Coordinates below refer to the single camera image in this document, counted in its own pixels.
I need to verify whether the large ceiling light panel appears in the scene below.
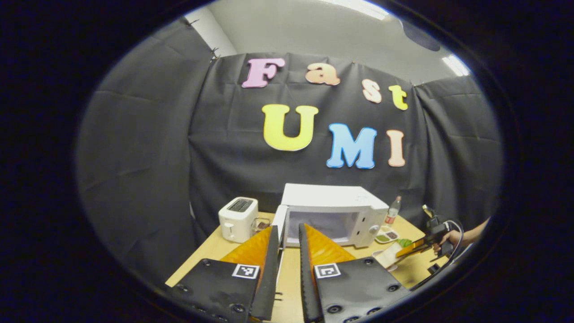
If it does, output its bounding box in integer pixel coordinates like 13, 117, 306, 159
323, 0, 391, 21

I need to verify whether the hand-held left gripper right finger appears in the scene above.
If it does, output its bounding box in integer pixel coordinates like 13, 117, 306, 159
299, 223, 411, 323

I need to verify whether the white microwave oven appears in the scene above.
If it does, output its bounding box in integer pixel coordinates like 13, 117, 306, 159
272, 183, 390, 249

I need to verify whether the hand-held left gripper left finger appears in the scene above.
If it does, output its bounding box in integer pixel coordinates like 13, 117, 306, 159
173, 225, 279, 321

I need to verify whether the small ceiling light panel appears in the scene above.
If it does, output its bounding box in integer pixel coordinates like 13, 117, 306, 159
442, 54, 471, 77

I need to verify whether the white toaster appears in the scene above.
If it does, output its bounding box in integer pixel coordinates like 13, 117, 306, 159
218, 197, 259, 244

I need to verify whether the black backdrop cloth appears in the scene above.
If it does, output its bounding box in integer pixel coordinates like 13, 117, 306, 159
76, 18, 503, 288

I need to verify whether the clear plastic bottle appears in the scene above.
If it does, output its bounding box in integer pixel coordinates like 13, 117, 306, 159
385, 196, 402, 226

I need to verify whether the divided dish of beans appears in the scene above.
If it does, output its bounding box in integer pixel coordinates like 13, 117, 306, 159
374, 226, 400, 244

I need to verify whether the small white tray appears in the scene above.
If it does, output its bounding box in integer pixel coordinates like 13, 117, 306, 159
371, 250, 399, 272

